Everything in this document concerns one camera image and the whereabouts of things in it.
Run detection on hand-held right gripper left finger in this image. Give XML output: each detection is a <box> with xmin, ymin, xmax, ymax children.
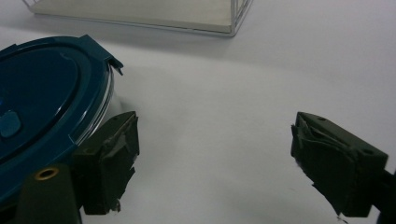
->
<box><xmin>70</xmin><ymin>110</ymin><xmax>141</xmax><ymax>216</ymax></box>

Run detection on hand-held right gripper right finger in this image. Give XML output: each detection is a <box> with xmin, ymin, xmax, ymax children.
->
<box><xmin>290</xmin><ymin>111</ymin><xmax>389</xmax><ymax>218</ymax></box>

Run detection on clear glass container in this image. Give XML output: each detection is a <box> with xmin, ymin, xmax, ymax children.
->
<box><xmin>74</xmin><ymin>63</ymin><xmax>125</xmax><ymax>147</ymax></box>

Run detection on blue container lid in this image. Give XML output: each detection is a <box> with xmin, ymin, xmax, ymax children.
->
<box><xmin>0</xmin><ymin>34</ymin><xmax>124</xmax><ymax>207</ymax></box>

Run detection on clear plastic box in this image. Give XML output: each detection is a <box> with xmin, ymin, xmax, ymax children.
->
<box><xmin>21</xmin><ymin>0</ymin><xmax>254</xmax><ymax>38</ymax></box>

